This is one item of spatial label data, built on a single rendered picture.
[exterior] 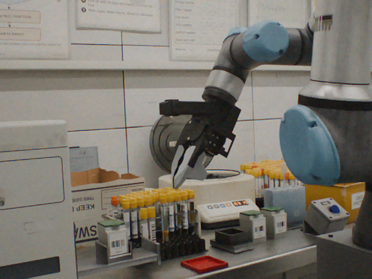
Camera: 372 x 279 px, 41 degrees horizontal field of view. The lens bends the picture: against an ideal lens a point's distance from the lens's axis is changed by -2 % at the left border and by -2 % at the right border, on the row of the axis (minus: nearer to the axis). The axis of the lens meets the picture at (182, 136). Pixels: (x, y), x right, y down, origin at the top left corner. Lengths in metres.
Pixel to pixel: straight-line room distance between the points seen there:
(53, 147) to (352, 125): 0.46
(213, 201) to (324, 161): 0.68
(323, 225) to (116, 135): 0.72
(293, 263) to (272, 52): 0.45
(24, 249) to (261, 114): 1.25
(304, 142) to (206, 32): 1.09
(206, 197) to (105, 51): 0.56
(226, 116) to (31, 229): 0.45
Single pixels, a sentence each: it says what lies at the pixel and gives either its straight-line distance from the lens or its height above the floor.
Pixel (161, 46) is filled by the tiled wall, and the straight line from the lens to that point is 1.68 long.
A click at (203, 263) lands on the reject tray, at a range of 1.02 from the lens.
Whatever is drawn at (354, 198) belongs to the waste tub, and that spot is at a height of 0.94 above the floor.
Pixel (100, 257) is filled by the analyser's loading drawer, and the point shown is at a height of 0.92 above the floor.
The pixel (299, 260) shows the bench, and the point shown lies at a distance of 1.12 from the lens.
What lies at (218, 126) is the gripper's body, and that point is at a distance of 1.00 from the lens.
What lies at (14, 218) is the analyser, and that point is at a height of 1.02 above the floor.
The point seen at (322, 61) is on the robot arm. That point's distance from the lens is 0.73.
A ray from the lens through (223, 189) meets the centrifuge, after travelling 1.36.
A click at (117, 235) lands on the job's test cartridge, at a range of 0.93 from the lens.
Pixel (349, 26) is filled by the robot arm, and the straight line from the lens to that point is 0.73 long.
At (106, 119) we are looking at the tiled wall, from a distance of 1.57.
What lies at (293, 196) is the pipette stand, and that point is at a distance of 1.30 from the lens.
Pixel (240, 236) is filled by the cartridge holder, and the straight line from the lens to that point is 1.11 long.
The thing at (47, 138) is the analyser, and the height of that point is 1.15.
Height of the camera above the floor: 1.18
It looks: 3 degrees down
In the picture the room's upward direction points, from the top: 3 degrees counter-clockwise
